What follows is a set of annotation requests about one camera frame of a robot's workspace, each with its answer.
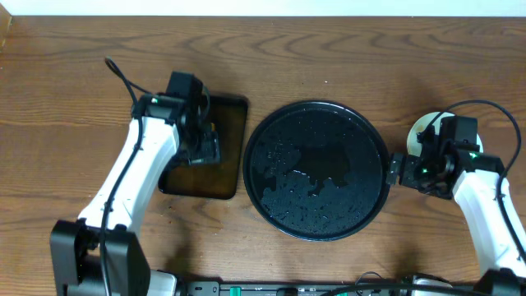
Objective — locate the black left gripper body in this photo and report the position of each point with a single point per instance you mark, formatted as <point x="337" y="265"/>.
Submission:
<point x="204" y="149"/>

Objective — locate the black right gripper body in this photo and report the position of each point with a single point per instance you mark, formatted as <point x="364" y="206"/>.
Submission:
<point x="421" y="175"/>

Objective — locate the mint green plate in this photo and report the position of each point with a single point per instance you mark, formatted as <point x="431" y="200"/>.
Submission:
<point x="412" y="144"/>

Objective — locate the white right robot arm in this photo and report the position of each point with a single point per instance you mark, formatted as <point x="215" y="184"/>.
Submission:
<point x="495" y="228"/>

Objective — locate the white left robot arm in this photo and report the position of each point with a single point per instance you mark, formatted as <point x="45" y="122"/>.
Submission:
<point x="100" y="253"/>

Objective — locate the round black tray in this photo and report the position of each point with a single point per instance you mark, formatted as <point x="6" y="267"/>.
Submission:
<point x="316" y="170"/>

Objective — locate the rectangular brown tray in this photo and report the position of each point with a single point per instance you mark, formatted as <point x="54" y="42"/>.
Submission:
<point x="219" y="179"/>

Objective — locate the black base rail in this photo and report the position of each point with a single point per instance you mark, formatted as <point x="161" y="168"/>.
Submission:
<point x="369" y="283"/>

